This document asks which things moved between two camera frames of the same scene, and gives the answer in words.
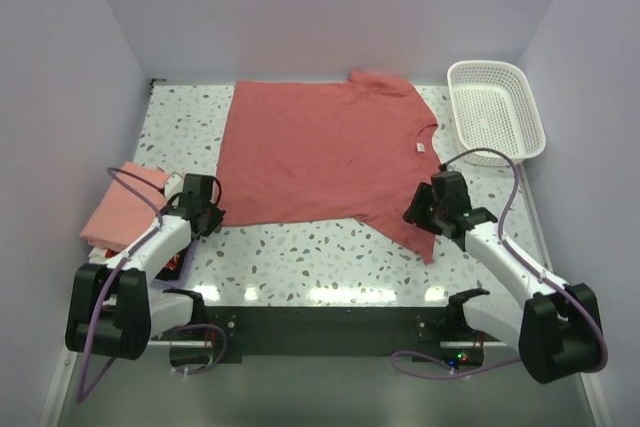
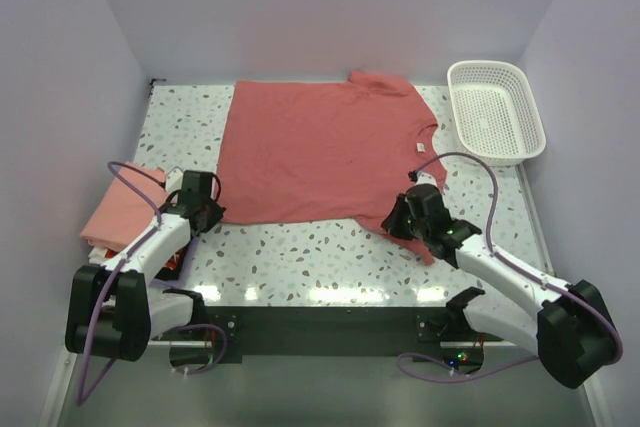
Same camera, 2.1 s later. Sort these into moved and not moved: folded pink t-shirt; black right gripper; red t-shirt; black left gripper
Moved: black right gripper
Not moved: black left gripper; red t-shirt; folded pink t-shirt
